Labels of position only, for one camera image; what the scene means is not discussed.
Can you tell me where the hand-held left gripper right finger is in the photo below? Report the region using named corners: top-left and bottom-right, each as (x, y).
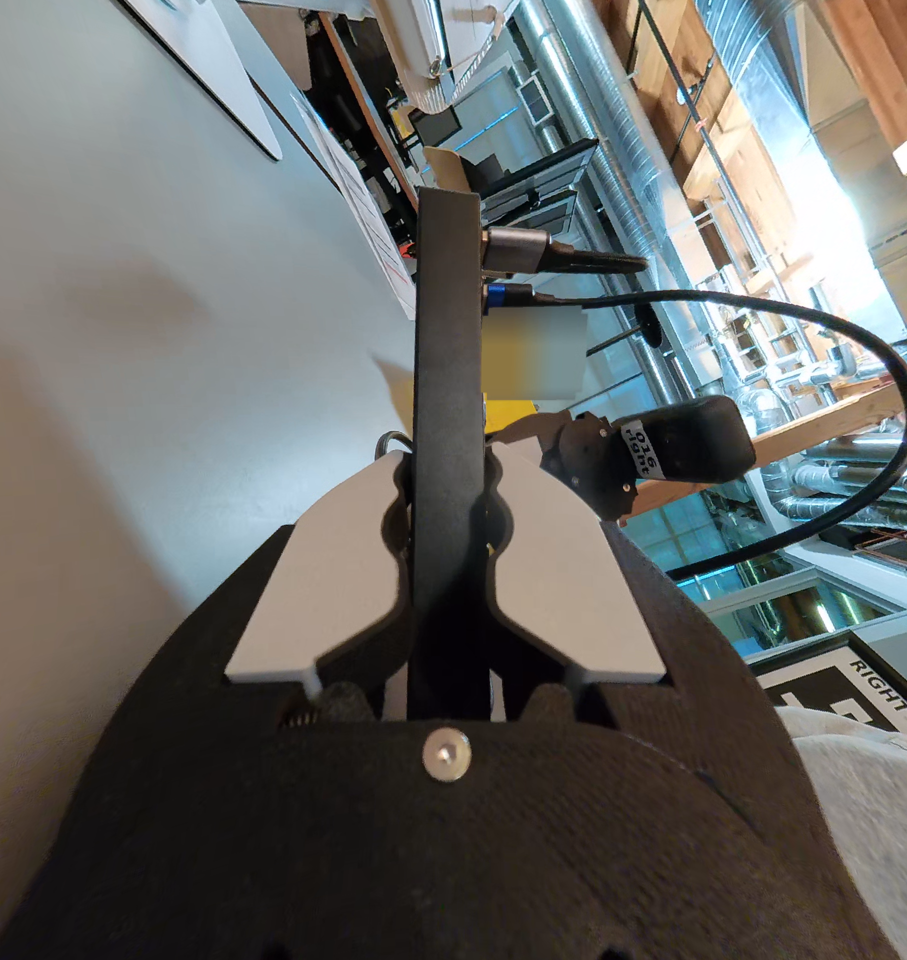
top-left (483, 441), bottom-right (671, 687)

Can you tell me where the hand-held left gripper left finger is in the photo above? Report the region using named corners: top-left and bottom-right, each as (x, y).
top-left (223, 450), bottom-right (419, 702)

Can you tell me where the yellow plastic bin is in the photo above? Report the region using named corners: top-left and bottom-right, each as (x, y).
top-left (483, 390), bottom-right (539, 436)

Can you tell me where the black usb hub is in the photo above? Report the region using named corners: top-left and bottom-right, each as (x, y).
top-left (404, 186), bottom-right (500, 723)

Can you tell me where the black white marker board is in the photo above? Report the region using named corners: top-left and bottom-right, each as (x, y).
top-left (749, 633), bottom-right (907, 740)

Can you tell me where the printed paper sheet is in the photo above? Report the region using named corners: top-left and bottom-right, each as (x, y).
top-left (296, 97), bottom-right (419, 322)

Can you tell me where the person's grey clothing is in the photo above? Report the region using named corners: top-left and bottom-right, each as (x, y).
top-left (776, 708), bottom-right (907, 960)

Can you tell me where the wooden document stand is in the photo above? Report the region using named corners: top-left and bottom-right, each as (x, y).
top-left (119, 0), bottom-right (522, 162)

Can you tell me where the blue plug usb cable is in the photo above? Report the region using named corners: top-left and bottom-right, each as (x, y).
top-left (482, 282), bottom-right (907, 579)

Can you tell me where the grey plug usb cable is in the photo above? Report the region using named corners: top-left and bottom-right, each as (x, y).
top-left (482, 227), bottom-right (653, 277)

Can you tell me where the silver ventilation duct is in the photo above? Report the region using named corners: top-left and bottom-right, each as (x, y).
top-left (513, 0), bottom-right (725, 421)

